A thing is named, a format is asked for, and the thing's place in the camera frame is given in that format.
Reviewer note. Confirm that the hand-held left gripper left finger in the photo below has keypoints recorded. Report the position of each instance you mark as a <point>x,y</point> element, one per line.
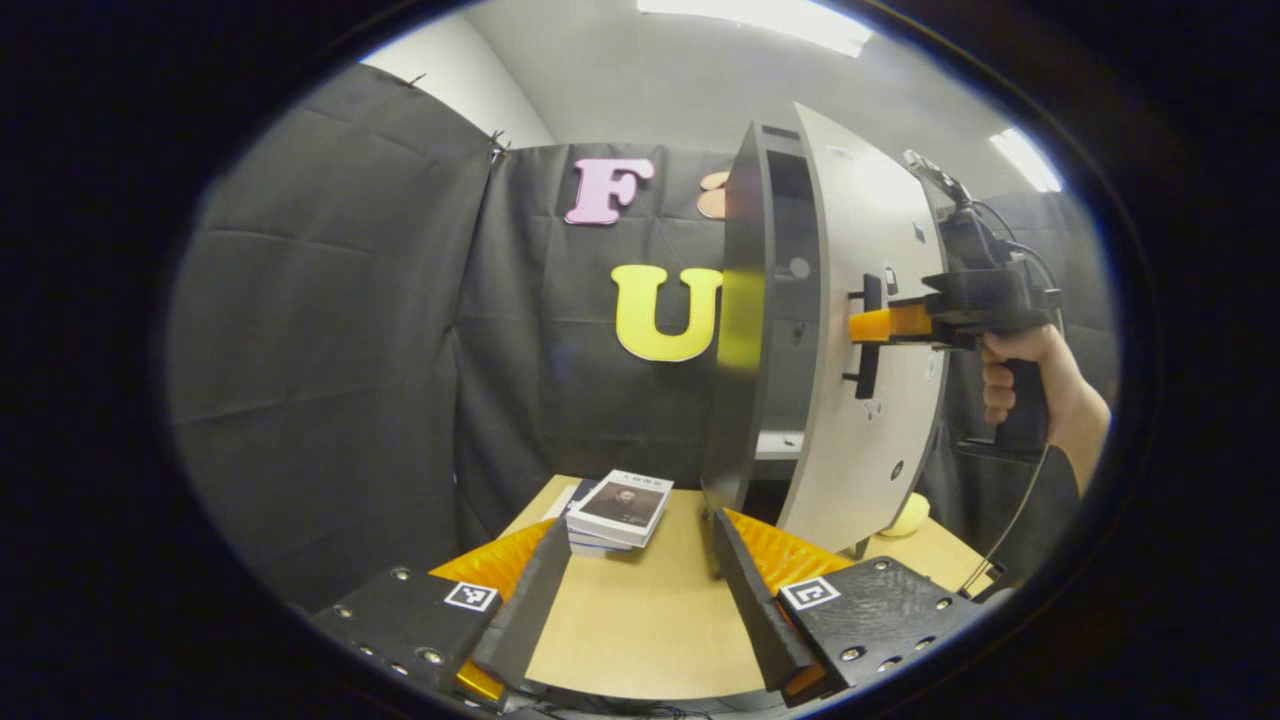
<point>530,610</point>

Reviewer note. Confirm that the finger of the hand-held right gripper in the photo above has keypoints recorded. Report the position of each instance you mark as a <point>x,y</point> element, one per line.
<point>885,323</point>

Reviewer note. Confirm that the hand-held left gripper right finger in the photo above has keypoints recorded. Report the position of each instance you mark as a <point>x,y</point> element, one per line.
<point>760,610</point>

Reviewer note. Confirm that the grey cabinet door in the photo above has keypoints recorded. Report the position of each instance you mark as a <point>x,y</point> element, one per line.
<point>900,440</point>

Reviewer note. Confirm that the dark grey cabinet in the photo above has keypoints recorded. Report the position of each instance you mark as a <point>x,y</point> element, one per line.
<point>735,400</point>

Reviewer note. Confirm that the white blue book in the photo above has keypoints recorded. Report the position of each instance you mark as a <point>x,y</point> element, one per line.
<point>600,548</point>

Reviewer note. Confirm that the portrait cover book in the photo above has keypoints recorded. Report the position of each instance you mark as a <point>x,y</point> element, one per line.
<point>625,505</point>

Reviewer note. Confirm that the small ceiling light panel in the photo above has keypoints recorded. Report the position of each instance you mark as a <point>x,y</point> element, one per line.
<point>1025,160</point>

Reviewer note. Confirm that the yellow round sponge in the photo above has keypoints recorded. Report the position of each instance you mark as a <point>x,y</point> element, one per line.
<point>910,518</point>

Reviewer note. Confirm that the large ceiling light panel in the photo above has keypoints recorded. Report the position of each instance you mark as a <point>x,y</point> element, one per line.
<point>770,20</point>

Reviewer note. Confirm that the black backdrop cloth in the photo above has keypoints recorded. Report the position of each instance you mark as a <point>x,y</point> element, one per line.
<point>330,350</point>

